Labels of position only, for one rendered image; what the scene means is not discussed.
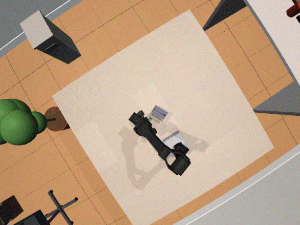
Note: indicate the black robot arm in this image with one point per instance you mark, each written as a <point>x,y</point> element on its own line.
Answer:
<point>143,128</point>

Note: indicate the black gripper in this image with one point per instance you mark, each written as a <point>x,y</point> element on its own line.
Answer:
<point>141,114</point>

